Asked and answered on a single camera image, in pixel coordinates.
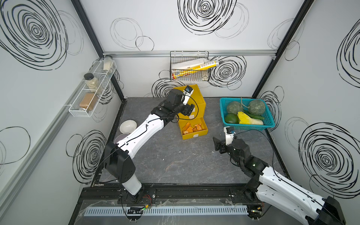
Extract yellow drawer cabinet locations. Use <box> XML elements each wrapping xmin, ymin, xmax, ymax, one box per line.
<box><xmin>172</xmin><ymin>84</ymin><xmax>206</xmax><ymax>126</ymax></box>

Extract yellow bottom drawer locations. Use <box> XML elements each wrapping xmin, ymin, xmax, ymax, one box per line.
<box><xmin>178</xmin><ymin>117</ymin><xmax>209</xmax><ymax>140</ymax></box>

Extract orange cookie packet large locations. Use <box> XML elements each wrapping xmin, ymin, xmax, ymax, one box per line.
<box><xmin>182</xmin><ymin>122</ymin><xmax>191</xmax><ymax>132</ymax></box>

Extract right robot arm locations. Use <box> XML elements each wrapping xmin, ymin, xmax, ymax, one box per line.
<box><xmin>213</xmin><ymin>138</ymin><xmax>346</xmax><ymax>225</ymax></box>

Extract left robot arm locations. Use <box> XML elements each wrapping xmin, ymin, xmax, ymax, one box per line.
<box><xmin>101</xmin><ymin>86</ymin><xmax>195</xmax><ymax>202</ymax></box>

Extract yellow white cabbage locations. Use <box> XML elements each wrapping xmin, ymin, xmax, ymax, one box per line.
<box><xmin>237</xmin><ymin>112</ymin><xmax>263</xmax><ymax>125</ymax></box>

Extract yellow white package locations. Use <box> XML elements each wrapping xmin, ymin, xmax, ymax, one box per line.
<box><xmin>171</xmin><ymin>58</ymin><xmax>219</xmax><ymax>79</ymax></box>

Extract left green melon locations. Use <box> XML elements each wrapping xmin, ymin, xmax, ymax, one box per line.
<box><xmin>226</xmin><ymin>101</ymin><xmax>243</xmax><ymax>115</ymax></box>

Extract green melon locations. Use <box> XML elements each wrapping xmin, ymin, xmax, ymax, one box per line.
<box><xmin>248</xmin><ymin>99</ymin><xmax>266</xmax><ymax>115</ymax></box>
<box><xmin>226</xmin><ymin>101</ymin><xmax>243</xmax><ymax>115</ymax></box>

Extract green cucumber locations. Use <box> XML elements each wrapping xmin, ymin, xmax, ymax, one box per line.
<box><xmin>243</xmin><ymin>110</ymin><xmax>265</xmax><ymax>121</ymax></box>

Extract right green melon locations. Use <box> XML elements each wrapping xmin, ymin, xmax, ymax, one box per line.
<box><xmin>248</xmin><ymin>99</ymin><xmax>266</xmax><ymax>115</ymax></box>

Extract teal plastic basket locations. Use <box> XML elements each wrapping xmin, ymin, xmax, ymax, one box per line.
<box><xmin>219</xmin><ymin>97</ymin><xmax>275</xmax><ymax>131</ymax></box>

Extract white orange bowl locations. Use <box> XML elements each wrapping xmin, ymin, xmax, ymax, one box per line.
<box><xmin>119</xmin><ymin>120</ymin><xmax>137</xmax><ymax>134</ymax></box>

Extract clear jar far shelf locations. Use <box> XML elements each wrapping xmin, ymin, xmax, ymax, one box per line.
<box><xmin>103</xmin><ymin>55</ymin><xmax>113</xmax><ymax>72</ymax></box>

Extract black lid spice jar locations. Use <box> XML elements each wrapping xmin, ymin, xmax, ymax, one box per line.
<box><xmin>84</xmin><ymin>73</ymin><xmax>102</xmax><ymax>94</ymax></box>

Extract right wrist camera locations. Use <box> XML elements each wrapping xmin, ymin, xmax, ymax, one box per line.
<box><xmin>224</xmin><ymin>126</ymin><xmax>236</xmax><ymax>145</ymax></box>

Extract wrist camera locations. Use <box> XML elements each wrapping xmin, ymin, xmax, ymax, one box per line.
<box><xmin>224</xmin><ymin>126</ymin><xmax>236</xmax><ymax>145</ymax></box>
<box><xmin>183</xmin><ymin>85</ymin><xmax>194</xmax><ymax>105</ymax></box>

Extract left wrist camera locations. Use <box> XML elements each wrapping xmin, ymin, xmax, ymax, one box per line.
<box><xmin>183</xmin><ymin>85</ymin><xmax>194</xmax><ymax>105</ymax></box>

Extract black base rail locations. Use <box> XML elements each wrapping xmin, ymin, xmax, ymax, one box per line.
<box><xmin>77</xmin><ymin>183</ymin><xmax>262</xmax><ymax>205</ymax></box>

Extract black wire wall basket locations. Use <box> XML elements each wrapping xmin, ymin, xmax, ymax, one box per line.
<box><xmin>170</xmin><ymin>51</ymin><xmax>210</xmax><ymax>82</ymax></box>

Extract white slotted cable duct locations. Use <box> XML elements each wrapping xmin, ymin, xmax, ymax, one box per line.
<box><xmin>83</xmin><ymin>205</ymin><xmax>249</xmax><ymax>217</ymax></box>

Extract white wire wall shelf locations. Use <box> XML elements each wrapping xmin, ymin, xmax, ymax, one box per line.
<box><xmin>68</xmin><ymin>56</ymin><xmax>117</xmax><ymax>118</ymax></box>

